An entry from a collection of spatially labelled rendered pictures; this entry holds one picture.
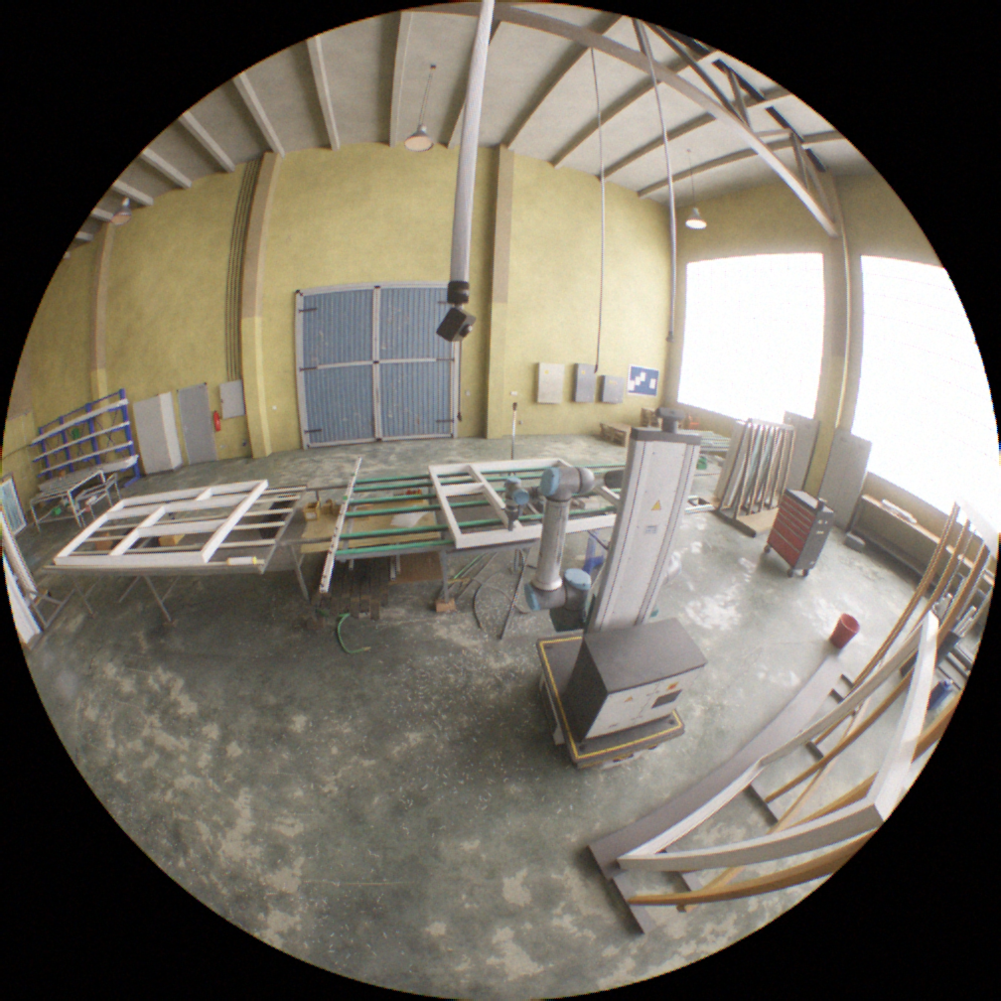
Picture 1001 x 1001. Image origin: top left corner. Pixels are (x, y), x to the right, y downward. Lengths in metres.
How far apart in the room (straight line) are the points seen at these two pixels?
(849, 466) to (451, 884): 8.37
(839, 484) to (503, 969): 8.39
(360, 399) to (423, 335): 2.17
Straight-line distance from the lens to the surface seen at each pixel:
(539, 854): 2.01
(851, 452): 8.14
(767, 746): 2.72
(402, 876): 2.03
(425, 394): 8.33
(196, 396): 10.06
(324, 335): 8.50
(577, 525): 2.36
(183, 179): 11.98
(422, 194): 9.49
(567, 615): 1.78
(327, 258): 8.96
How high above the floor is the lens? 1.99
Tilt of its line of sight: 24 degrees down
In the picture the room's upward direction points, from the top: 3 degrees clockwise
